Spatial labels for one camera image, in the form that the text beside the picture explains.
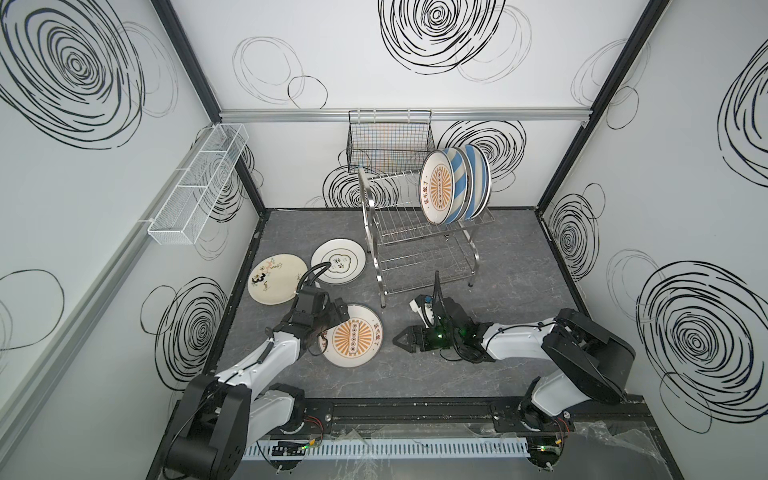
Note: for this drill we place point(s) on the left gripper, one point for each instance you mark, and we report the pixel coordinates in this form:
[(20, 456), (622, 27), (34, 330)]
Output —
[(327, 312)]

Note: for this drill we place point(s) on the white plate green clover outline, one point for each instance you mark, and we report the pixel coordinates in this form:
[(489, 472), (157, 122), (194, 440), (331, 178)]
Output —
[(347, 259)]

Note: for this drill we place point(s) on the white slotted cable duct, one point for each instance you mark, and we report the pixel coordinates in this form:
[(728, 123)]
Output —
[(424, 448)]

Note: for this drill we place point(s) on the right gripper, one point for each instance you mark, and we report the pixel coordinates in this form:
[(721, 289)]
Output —
[(422, 335)]

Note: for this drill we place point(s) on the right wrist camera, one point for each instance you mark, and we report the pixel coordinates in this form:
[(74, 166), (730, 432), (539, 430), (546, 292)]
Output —
[(422, 306)]

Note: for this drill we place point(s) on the cream floral plate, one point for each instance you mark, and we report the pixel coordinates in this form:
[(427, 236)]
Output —
[(274, 280)]

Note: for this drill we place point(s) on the blue white striped plate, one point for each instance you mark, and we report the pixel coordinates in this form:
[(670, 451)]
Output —
[(480, 172)]

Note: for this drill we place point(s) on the black wire basket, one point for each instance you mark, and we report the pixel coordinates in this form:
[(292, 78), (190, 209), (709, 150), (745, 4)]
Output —
[(388, 141)]

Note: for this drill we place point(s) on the green red rimmed white plate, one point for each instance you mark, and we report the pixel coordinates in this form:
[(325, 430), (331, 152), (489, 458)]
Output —
[(489, 180)]

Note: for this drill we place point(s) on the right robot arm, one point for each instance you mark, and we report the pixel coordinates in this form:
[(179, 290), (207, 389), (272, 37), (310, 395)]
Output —
[(591, 362)]

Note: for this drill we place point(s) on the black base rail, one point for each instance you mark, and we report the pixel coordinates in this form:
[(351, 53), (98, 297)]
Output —
[(501, 412)]

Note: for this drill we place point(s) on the stainless steel dish rack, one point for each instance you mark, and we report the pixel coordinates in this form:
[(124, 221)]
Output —
[(406, 250)]

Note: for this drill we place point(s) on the orange sunburst plate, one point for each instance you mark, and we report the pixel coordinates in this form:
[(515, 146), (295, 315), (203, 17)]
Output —
[(439, 185), (354, 342)]

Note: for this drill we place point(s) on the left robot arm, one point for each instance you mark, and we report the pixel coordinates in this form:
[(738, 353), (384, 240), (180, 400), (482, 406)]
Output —
[(219, 416)]

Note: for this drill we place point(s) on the white wire wall shelf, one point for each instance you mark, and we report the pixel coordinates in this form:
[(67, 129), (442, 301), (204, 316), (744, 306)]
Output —
[(189, 206)]

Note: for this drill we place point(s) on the white plate red characters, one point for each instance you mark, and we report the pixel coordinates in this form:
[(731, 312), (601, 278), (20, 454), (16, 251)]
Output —
[(472, 185)]

